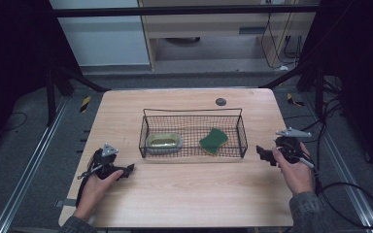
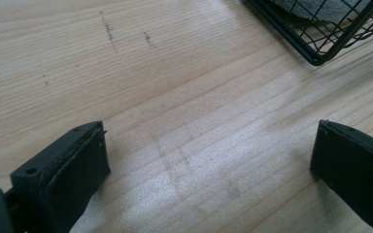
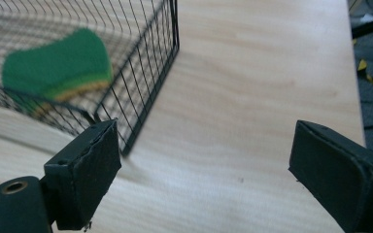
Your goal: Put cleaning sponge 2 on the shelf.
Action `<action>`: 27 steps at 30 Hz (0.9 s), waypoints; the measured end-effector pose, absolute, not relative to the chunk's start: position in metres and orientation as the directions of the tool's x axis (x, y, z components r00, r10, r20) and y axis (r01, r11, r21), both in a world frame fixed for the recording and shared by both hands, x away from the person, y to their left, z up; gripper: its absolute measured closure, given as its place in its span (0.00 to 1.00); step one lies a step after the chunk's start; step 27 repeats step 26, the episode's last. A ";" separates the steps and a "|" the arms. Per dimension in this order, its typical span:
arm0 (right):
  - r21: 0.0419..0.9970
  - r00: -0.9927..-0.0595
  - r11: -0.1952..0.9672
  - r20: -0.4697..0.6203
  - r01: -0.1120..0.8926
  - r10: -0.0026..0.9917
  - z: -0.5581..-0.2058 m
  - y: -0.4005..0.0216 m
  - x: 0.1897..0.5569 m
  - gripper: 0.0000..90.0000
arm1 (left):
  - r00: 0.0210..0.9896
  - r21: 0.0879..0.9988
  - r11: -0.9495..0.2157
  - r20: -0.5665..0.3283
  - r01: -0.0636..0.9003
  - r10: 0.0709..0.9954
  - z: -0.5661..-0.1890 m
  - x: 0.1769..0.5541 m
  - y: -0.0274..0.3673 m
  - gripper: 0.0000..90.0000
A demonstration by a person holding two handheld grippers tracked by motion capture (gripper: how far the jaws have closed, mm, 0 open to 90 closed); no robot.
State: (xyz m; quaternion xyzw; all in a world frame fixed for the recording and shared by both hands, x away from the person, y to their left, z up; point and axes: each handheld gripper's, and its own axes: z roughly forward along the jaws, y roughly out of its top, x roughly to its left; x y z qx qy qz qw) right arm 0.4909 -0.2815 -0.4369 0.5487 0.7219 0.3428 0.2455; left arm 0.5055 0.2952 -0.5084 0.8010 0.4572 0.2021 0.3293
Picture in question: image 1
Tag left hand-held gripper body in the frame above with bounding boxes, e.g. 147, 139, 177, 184
89, 142, 120, 181

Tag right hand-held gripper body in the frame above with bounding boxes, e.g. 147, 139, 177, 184
274, 126, 314, 165

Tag green and grey soap dish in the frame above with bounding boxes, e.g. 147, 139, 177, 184
145, 132, 184, 155

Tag yellow and green sponge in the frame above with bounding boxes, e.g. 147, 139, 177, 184
198, 126, 229, 156

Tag black wire basket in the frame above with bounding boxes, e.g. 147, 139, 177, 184
138, 107, 250, 160

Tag person's right hand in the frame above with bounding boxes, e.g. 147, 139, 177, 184
271, 141, 315, 196

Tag person's left hand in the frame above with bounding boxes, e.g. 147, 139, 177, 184
73, 169, 124, 223

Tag yellow and black floor tape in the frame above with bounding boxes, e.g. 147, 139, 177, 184
79, 94, 92, 114
286, 92, 306, 108

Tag grey tape strip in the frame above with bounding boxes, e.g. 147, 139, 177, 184
54, 197, 78, 208

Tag black metal stand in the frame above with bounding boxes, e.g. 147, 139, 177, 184
43, 59, 112, 128
259, 59, 325, 119

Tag dark curtain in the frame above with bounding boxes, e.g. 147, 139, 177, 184
0, 0, 85, 156
299, 0, 373, 181

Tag white cabinet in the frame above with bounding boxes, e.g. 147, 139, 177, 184
50, 0, 152, 68

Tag light wooden desk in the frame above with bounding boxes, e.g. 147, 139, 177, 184
137, 0, 322, 71

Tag black floor cable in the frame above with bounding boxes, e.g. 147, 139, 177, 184
284, 96, 346, 145
0, 111, 29, 133

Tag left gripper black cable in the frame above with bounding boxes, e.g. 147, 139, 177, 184
75, 157, 106, 208

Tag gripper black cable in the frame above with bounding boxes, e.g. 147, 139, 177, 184
75, 157, 106, 208
299, 151, 373, 229

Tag metal floor rail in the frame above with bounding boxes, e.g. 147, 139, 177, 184
0, 96, 71, 233
300, 93, 373, 233

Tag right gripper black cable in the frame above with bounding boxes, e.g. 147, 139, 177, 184
299, 151, 373, 229

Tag black hanging cables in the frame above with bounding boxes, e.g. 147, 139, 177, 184
259, 2, 306, 71

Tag black horizontal frame bar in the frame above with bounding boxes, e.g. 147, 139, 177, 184
50, 4, 322, 18

